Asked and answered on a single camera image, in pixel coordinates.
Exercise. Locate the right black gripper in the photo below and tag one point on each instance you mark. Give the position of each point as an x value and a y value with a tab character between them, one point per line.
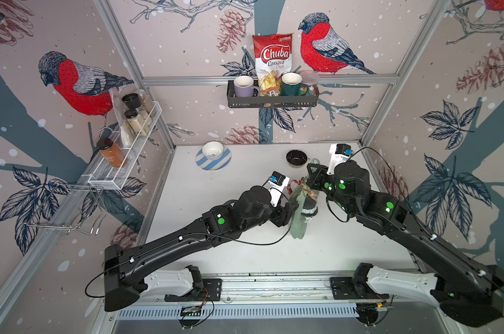
314	179

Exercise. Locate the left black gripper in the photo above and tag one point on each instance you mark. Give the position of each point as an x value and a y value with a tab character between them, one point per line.
283	214

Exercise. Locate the green corduroy bag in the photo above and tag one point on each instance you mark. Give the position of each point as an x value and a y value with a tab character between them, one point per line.
299	222

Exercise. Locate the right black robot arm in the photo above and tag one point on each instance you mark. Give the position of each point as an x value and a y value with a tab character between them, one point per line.
464	289

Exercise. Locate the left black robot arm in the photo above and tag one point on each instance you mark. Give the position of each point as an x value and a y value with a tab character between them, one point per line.
126	269

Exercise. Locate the red Chuba chips bag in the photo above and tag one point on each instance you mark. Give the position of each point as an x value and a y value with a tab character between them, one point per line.
273	59

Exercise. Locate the clear plastic zip bag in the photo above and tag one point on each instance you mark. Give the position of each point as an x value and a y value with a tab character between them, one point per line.
127	135

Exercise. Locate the black small bowl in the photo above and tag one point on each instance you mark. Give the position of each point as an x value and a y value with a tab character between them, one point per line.
296	158

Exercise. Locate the blue striped saucer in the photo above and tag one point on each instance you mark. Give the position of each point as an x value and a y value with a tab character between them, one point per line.
213	164

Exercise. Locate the white small bowl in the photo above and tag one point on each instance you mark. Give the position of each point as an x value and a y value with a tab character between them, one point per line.
213	150

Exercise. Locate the pink lidded candy jar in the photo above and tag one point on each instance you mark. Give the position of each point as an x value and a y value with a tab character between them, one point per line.
309	83

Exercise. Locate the green mug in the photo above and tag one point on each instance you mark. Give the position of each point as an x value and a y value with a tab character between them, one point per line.
291	83

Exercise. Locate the purple mug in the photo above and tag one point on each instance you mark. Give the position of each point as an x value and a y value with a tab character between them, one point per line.
245	87

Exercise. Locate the beige spice jar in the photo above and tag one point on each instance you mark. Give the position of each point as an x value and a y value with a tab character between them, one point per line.
136	122

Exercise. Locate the orange spice bottle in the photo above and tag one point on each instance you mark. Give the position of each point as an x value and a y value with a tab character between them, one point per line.
111	152

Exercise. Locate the far brown spice jar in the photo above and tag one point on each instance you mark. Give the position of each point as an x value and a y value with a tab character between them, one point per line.
146	101

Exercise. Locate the black lid spice jar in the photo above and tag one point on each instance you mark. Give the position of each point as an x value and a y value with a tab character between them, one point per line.
133	101

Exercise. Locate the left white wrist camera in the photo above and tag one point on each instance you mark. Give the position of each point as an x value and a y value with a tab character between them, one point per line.
276	185

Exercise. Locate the dark metal wall shelf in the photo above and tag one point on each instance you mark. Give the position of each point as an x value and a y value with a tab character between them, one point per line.
267	102

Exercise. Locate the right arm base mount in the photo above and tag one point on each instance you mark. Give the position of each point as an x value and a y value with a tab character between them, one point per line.
355	287

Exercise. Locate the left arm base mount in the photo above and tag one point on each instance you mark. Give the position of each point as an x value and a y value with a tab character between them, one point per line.
197	287

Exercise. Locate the white wire spice rack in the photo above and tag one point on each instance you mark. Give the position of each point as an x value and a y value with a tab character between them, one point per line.
114	178

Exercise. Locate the metal wire hook rack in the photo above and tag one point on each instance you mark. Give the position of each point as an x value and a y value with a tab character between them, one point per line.
80	210

